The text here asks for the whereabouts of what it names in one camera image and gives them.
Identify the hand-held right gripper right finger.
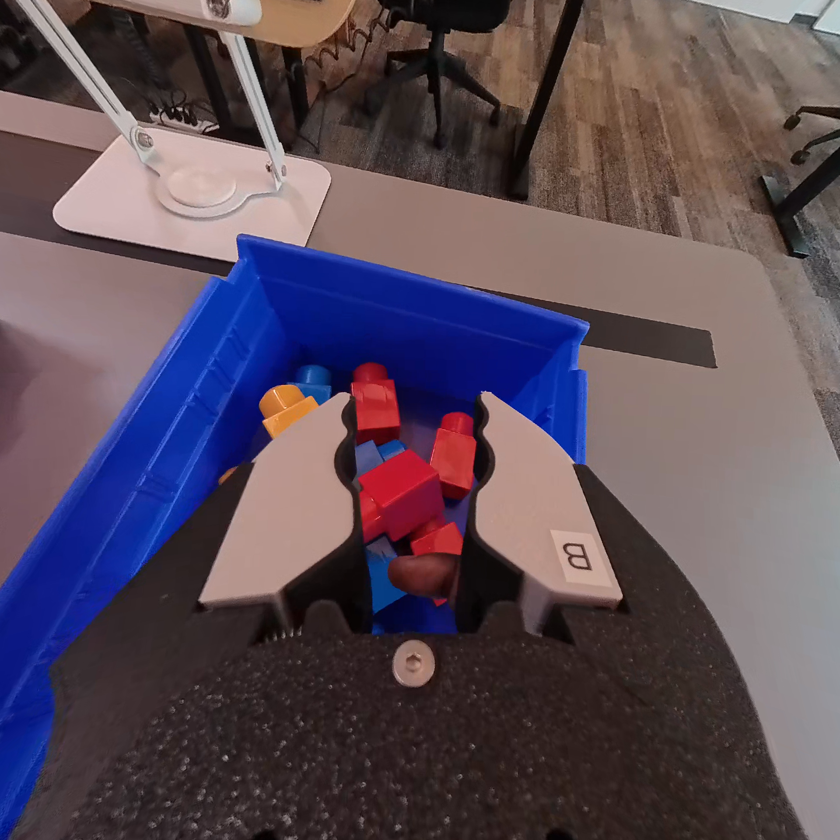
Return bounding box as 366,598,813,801
455,390,624,637

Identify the red plastic block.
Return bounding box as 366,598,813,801
357,449,445,542

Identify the blue plastic bin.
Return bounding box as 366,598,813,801
0,233,590,834

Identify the white power strip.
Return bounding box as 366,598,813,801
147,105,221,133

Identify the coiled black cable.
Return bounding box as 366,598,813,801
298,13,389,93

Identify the person's right hand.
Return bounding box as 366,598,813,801
387,554,459,599

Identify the pile of plastic blocks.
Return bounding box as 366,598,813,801
218,362,478,614

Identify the long office desk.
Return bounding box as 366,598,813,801
511,0,586,201

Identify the black office chair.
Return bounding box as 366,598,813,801
783,104,840,166
364,0,511,148

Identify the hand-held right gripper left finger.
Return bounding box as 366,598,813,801
197,392,374,636

